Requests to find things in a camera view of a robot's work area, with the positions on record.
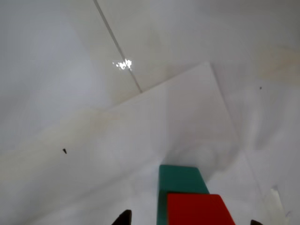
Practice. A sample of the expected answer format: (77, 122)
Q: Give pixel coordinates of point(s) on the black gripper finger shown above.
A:
(254, 222)
(125, 219)

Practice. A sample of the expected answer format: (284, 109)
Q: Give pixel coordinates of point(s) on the teal blue cube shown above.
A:
(180, 179)

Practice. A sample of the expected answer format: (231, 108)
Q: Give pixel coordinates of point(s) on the beige masking tape strip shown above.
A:
(145, 42)
(277, 197)
(279, 65)
(47, 133)

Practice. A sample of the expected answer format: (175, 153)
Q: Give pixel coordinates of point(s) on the red cube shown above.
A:
(199, 211)

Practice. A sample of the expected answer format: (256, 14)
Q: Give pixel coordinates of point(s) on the white paper sheet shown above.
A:
(164, 129)

